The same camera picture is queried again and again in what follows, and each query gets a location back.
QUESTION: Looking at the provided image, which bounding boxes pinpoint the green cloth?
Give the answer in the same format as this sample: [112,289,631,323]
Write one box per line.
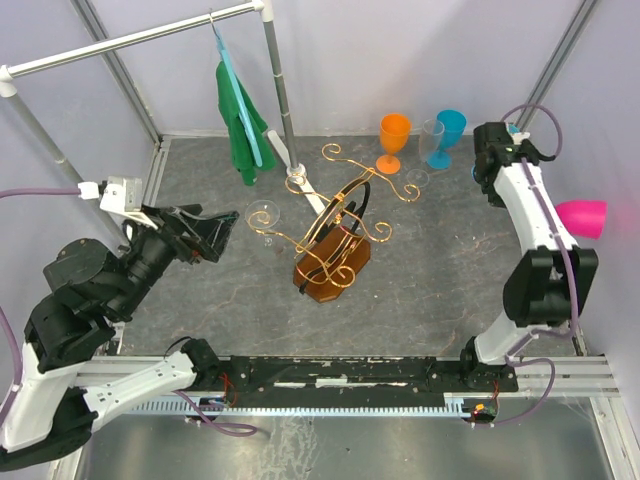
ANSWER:
[215,62,276,186]

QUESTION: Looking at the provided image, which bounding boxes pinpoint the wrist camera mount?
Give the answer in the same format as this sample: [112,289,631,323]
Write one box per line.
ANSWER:
[507,125,530,145]
[77,176,156,229]

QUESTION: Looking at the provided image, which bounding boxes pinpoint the clear wine glass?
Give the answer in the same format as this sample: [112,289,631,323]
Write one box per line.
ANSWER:
[406,119,445,189]
[244,200,280,250]

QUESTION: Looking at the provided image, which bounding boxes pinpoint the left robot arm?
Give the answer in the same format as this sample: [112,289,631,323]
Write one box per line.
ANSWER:
[1,204,239,472]

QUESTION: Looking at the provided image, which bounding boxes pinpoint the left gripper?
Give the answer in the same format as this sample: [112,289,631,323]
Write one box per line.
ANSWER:
[114,201,244,316]

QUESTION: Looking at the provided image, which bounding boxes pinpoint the gold wire wine glass rack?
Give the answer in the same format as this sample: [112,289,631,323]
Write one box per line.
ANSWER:
[266,159,421,304]

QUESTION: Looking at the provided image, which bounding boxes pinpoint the orange wine glass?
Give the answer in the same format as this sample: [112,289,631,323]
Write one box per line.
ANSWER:
[376,113,411,175]

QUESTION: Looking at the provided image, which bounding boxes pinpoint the pink wine glass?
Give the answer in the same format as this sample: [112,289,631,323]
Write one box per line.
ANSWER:
[555,200,608,240]

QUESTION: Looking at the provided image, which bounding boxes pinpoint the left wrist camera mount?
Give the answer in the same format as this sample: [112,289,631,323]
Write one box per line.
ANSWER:
[77,176,156,229]

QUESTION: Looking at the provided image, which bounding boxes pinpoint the white clothes rail frame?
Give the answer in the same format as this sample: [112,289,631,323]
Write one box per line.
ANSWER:
[0,0,331,246]

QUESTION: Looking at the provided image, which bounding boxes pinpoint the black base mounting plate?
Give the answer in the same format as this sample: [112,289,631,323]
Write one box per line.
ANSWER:
[192,356,518,409]

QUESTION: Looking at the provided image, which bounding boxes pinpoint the blue wine glass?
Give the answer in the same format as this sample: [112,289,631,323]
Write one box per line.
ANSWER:
[427,109,467,170]
[473,121,519,185]

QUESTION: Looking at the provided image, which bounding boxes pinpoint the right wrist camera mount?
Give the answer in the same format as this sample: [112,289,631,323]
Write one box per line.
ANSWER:
[507,125,530,145]

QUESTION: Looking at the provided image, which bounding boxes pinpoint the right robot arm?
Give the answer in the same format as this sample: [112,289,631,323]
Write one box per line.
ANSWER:
[457,122,599,391]

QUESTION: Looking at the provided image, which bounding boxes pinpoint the light blue clothes hanger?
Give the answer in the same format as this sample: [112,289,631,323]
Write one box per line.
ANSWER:
[209,12,263,167]

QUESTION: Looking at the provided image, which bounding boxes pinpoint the clear wine glass front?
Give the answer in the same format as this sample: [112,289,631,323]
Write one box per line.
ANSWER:
[406,119,445,189]

